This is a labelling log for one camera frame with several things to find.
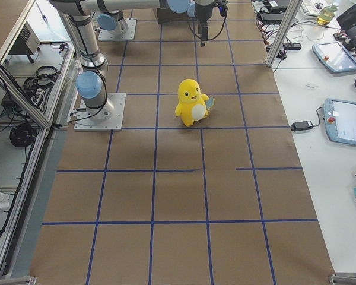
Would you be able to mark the aluminium frame post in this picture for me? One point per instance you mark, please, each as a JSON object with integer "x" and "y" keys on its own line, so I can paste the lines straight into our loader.
{"x": 286, "y": 23}

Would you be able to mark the grey control box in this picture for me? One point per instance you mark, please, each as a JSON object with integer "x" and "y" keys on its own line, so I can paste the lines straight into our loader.
{"x": 27, "y": 44}

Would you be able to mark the upper teach pendant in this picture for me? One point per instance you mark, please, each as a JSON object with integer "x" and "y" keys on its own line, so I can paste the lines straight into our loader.
{"x": 334, "y": 57}

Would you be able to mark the lower teach pendant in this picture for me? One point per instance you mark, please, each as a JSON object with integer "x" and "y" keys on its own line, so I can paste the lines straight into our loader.
{"x": 340, "y": 121}

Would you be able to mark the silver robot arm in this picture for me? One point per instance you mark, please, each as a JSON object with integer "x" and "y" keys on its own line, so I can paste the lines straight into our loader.
{"x": 91, "y": 84}
{"x": 113, "y": 22}

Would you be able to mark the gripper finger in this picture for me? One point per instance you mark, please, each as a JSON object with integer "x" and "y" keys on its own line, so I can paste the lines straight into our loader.
{"x": 203, "y": 32}

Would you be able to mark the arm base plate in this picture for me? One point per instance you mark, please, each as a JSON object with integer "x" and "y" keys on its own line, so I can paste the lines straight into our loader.
{"x": 105, "y": 36}
{"x": 110, "y": 117}

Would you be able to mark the yellow plush dinosaur toy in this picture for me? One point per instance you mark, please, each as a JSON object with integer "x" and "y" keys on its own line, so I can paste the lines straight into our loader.
{"x": 192, "y": 104}

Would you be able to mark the black power brick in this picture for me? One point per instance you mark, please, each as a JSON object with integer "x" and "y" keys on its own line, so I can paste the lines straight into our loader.
{"x": 301, "y": 126}

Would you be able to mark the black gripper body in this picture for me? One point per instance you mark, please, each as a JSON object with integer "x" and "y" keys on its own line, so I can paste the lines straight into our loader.
{"x": 202, "y": 12}

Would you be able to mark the teach pendant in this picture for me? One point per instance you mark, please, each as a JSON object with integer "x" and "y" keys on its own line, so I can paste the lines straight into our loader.
{"x": 334, "y": 57}
{"x": 340, "y": 121}

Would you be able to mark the yellow liquid bottle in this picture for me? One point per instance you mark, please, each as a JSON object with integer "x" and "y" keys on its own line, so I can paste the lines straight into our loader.
{"x": 327, "y": 14}

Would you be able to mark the diagonal aluminium frame strut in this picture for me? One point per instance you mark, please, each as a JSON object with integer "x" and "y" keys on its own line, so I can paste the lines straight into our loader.
{"x": 17, "y": 94}

